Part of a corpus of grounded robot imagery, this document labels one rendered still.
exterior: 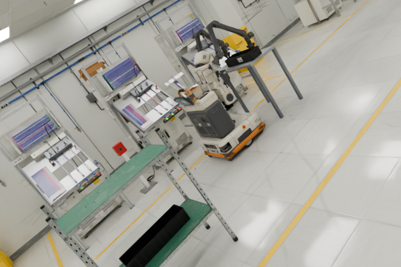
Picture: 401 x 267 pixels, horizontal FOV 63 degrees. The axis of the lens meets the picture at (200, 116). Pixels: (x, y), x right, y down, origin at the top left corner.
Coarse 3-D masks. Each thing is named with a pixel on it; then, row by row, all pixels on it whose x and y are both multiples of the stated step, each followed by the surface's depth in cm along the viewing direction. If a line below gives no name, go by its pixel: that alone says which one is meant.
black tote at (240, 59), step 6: (258, 48) 401; (234, 54) 448; (240, 54) 437; (246, 54) 399; (252, 54) 397; (258, 54) 401; (228, 60) 438; (234, 60) 427; (240, 60) 416; (246, 60) 407; (228, 66) 447
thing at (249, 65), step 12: (264, 48) 419; (252, 60) 397; (228, 72) 434; (252, 72) 469; (288, 72) 413; (228, 84) 453; (264, 84) 396; (264, 96) 480; (300, 96) 421; (276, 108) 403
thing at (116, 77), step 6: (126, 60) 491; (120, 66) 486; (126, 66) 490; (132, 66) 495; (108, 72) 476; (114, 72) 480; (120, 72) 485; (126, 72) 490; (132, 72) 495; (138, 72) 500; (108, 78) 475; (114, 78) 480; (120, 78) 484; (126, 78) 489; (108, 84) 484; (114, 84) 479; (120, 84) 484
